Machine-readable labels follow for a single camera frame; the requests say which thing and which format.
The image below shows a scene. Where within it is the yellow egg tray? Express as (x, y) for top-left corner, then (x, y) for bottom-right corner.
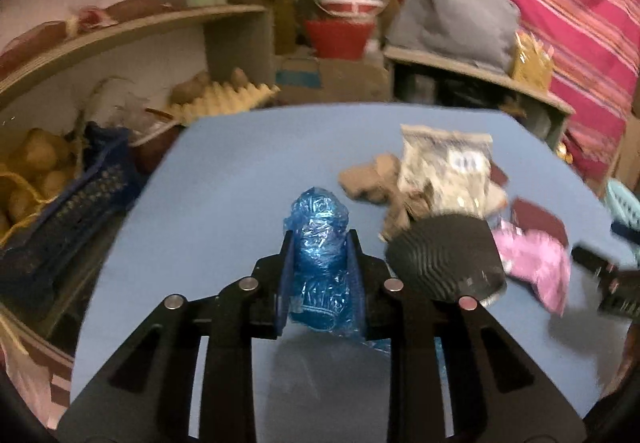
(167, 82), (282, 128)

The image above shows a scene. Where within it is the small cardboard box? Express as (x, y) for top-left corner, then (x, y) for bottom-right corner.
(275, 55), (392, 104)

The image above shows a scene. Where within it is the pink plastic bag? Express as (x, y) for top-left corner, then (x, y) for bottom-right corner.
(492, 222), (572, 315)

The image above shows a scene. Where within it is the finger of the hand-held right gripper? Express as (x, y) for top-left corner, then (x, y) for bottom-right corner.
(611, 221), (640, 242)
(571, 246), (619, 277)

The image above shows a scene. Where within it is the red plastic basin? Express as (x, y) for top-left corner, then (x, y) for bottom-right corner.
(302, 18), (377, 62)

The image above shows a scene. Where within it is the pile of potatoes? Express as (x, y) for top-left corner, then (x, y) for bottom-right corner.
(0, 127), (72, 236)

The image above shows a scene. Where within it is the silver printed snack packet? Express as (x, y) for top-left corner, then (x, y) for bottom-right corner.
(397, 124), (496, 218)

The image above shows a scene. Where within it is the brown paper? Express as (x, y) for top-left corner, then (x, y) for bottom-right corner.
(379, 188), (432, 242)

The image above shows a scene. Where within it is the grey fabric bag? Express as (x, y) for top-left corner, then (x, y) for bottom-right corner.
(385, 0), (522, 74)

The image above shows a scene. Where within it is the grey wooden shelf unit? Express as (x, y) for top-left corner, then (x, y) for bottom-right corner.
(382, 45), (577, 151)

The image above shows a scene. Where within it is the beige cloth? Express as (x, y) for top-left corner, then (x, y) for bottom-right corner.
(339, 154), (403, 204)

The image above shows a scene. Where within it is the blue tablecloth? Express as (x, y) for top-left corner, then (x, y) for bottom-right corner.
(70, 102), (632, 443)

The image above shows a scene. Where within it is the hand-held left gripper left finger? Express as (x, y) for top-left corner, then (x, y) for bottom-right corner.
(57, 230), (301, 443)

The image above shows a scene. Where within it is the dark blue plastic crate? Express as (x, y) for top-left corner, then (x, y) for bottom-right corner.
(0, 122), (147, 321)

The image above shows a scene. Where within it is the blue plastic bag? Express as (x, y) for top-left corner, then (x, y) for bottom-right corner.
(282, 186), (392, 360)

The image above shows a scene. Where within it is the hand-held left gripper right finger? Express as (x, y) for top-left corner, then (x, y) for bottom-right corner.
(344, 230), (587, 443)

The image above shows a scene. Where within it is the light blue plastic basket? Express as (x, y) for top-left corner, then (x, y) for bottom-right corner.
(604, 179), (640, 235)

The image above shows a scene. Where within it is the tall curved wall shelf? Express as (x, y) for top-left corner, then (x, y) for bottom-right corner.
(0, 0), (277, 364)

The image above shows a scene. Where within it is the bamboo chopstick holder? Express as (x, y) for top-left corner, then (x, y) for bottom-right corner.
(510, 30), (557, 92)

